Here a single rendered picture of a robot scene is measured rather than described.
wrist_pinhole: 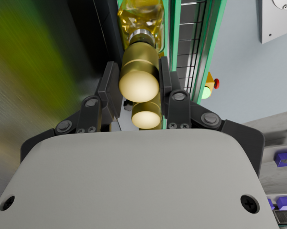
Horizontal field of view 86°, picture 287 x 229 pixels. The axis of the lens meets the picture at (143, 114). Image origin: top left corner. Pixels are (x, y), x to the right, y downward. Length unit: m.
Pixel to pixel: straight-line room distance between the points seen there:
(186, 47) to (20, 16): 0.34
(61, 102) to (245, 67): 0.86
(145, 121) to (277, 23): 0.76
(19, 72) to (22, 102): 0.03
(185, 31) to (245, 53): 0.52
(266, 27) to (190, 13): 0.48
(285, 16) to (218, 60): 0.26
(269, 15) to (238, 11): 0.11
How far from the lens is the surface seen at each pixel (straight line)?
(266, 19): 0.83
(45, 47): 0.24
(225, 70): 0.92
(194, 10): 0.42
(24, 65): 0.21
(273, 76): 1.07
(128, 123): 0.65
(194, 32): 0.43
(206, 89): 0.59
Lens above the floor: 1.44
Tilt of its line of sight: 41 degrees down
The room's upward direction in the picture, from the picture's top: 178 degrees counter-clockwise
